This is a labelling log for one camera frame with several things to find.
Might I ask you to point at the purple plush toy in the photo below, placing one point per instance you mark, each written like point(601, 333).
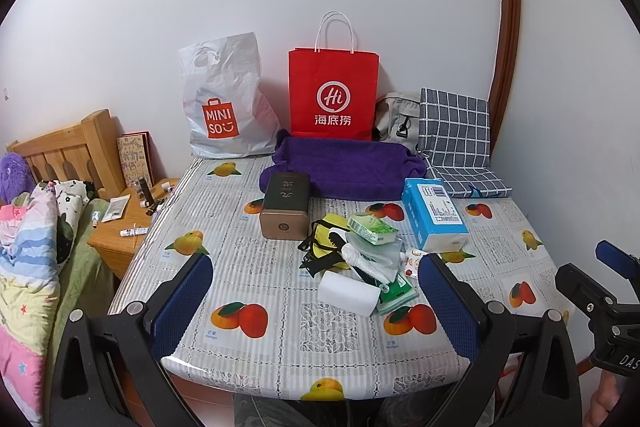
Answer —
point(15, 177)

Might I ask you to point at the white Miniso plastic bag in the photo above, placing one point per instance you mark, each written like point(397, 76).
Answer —
point(227, 114)

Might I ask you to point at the white tube on nightstand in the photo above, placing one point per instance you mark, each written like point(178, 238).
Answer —
point(133, 232)

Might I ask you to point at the wooden headboard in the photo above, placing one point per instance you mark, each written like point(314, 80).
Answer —
point(86, 151)

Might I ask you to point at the white glove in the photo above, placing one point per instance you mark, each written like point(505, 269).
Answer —
point(382, 262)

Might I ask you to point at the small dark bottle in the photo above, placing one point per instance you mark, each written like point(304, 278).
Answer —
point(144, 192)

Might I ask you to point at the red paper shopping bag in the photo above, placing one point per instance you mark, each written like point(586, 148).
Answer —
point(332, 92)

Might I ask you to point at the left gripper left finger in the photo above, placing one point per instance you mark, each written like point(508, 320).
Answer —
point(95, 351)

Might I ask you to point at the wooden nightstand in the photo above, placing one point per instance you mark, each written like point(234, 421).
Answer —
point(115, 250)

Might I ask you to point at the green tissue packet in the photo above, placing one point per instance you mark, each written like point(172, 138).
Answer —
point(372, 229)

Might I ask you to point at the fruit pattern tablecloth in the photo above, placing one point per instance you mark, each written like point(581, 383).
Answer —
point(267, 326)

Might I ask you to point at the colourful striped blanket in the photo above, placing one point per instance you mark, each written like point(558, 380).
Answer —
point(37, 236)

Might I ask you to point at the yellow black small pouch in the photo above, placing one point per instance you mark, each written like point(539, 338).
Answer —
point(319, 252)

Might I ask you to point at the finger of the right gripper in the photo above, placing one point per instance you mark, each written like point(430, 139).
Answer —
point(589, 296)
point(623, 264)

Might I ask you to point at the green wet wipes pack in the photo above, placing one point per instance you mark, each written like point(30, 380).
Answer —
point(399, 289)

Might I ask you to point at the grey checked cushion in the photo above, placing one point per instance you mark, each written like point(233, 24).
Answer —
point(454, 141)

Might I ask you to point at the person right hand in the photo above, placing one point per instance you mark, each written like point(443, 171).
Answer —
point(604, 398)

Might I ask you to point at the green bed sheet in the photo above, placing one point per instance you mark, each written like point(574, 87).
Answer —
point(86, 283)

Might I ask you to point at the white sachet on nightstand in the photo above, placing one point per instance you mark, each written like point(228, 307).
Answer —
point(116, 208)

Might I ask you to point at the blue tissue pack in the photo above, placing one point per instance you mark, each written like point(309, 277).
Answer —
point(435, 221)

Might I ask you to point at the brown wooden door frame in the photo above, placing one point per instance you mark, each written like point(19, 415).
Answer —
point(506, 55)

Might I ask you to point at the patterned brown book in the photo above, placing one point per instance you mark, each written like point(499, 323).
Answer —
point(134, 151)

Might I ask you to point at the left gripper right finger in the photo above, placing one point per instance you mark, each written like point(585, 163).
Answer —
point(545, 390)

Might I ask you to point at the beige backpack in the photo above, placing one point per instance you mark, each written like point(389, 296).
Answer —
point(397, 116)

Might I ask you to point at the purple towel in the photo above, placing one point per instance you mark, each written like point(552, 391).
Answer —
point(346, 169)

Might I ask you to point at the dark green gift box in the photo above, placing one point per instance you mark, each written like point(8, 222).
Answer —
point(285, 213)

